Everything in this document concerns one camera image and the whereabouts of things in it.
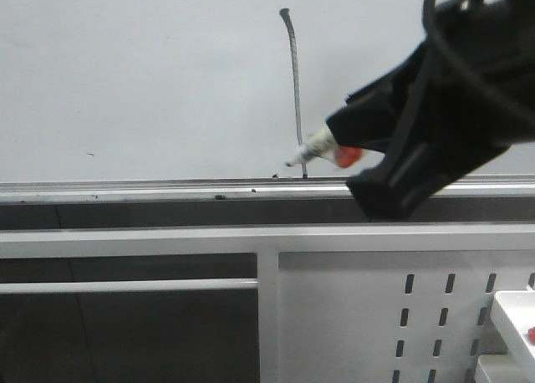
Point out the white metal pegboard cart frame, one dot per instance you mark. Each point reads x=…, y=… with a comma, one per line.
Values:
x=377, y=303

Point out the small red object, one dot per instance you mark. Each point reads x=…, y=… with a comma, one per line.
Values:
x=531, y=335

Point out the white plastic tray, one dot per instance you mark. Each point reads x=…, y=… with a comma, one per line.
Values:
x=513, y=315

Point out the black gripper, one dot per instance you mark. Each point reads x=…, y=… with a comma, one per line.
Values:
x=461, y=99

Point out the white taped whiteboard marker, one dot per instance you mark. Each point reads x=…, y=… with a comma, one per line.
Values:
x=322, y=144

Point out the white whiteboard with aluminium frame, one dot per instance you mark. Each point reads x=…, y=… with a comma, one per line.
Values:
x=185, y=90

